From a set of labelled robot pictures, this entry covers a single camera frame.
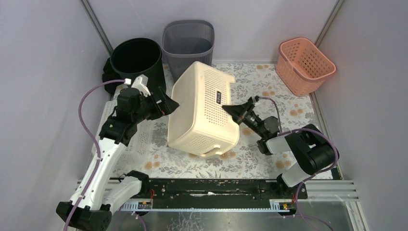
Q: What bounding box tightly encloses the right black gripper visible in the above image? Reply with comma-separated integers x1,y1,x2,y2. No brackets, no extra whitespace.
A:
220,101,265,138

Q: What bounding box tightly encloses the cream plastic laundry basket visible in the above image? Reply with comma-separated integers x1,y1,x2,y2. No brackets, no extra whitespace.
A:
167,62,240,157

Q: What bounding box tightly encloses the white perforated plastic basket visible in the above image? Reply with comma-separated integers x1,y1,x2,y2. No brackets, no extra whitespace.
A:
96,101,153,170

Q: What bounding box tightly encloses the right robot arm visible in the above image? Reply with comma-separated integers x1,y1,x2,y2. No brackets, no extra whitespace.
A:
222,96,339,198

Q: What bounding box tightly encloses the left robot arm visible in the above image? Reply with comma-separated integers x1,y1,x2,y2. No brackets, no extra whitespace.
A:
56,87,179,231

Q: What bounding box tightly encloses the floral patterned table mat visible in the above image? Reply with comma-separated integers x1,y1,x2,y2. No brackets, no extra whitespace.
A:
102,62,334,180

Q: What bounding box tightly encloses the black round waste bin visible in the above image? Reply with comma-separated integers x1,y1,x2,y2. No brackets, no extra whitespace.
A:
110,38,166,90

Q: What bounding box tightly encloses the black cloth in corner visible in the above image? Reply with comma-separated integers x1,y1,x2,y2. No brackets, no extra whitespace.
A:
102,58,124,94

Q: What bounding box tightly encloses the grey ribbed waste bin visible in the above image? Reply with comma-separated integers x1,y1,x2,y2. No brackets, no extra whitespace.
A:
162,20,215,81

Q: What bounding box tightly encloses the pink perforated plastic basket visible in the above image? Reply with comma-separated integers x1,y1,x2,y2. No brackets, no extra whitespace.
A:
276,37,337,97

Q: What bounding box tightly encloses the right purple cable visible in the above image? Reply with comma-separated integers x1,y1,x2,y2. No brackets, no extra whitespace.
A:
259,96,339,231

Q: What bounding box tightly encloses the purple cable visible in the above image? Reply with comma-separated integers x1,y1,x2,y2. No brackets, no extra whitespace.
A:
259,96,339,231
63,79,127,231

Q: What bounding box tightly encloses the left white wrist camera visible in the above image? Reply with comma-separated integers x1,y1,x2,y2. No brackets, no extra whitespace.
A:
124,75,151,96

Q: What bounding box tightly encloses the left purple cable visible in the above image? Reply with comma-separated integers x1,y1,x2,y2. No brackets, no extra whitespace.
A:
63,79,127,231

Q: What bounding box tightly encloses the aluminium frame rail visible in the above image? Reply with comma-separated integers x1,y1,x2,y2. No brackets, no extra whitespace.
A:
105,179,358,213

